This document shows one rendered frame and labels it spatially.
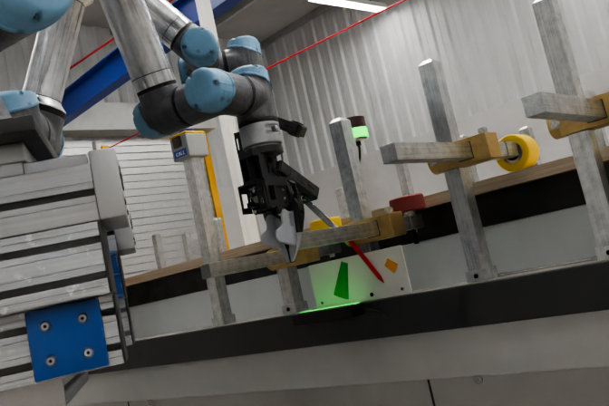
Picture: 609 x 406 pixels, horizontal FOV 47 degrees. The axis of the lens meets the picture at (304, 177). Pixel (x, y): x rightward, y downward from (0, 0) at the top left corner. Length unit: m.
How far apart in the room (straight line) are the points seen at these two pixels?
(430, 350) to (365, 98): 9.66
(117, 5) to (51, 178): 0.46
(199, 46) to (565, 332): 0.89
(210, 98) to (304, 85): 10.84
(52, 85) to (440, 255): 0.96
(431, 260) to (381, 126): 9.15
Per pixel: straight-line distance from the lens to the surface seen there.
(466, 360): 1.44
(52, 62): 1.65
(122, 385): 2.29
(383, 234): 1.46
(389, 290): 1.47
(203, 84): 1.18
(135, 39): 1.27
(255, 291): 2.05
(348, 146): 1.52
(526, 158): 1.53
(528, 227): 1.55
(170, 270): 2.29
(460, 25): 10.03
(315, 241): 1.30
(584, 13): 9.22
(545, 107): 1.01
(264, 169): 1.24
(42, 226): 0.91
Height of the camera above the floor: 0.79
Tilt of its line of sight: 8 degrees up
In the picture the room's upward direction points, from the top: 12 degrees counter-clockwise
